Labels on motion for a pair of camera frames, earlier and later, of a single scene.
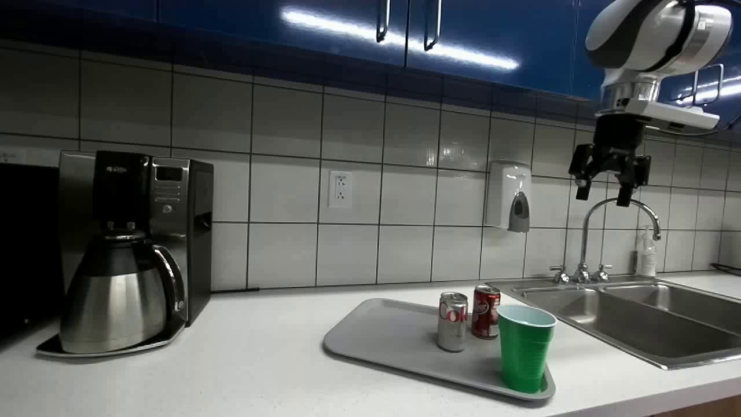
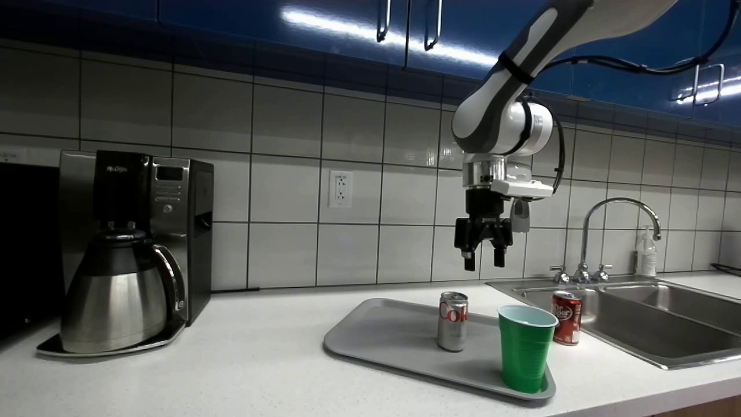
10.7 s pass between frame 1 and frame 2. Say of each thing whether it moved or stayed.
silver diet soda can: stayed
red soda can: moved
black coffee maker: stayed
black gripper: moved
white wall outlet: stayed
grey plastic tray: stayed
